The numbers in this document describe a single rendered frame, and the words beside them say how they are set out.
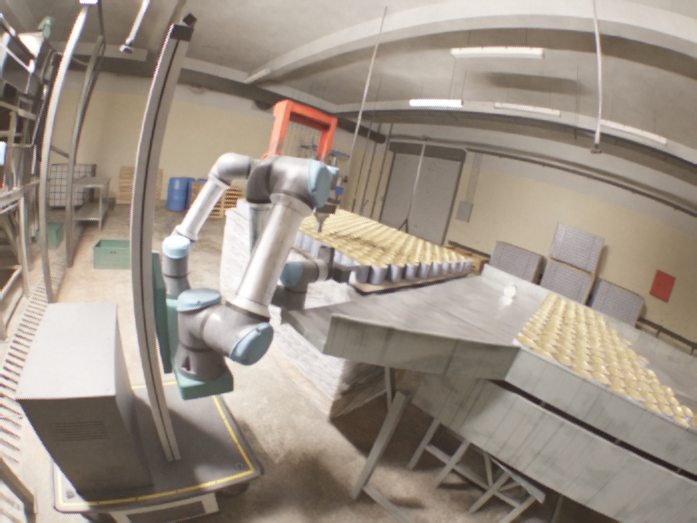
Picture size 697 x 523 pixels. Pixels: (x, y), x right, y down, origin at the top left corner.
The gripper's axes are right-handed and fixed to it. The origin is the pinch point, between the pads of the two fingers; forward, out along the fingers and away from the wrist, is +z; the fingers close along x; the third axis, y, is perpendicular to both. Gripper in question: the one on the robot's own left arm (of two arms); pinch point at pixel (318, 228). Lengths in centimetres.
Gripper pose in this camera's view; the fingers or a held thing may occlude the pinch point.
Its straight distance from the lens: 145.0
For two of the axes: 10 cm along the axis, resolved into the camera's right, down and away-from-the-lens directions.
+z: -2.3, 9.3, 2.7
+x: -7.1, 0.3, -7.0
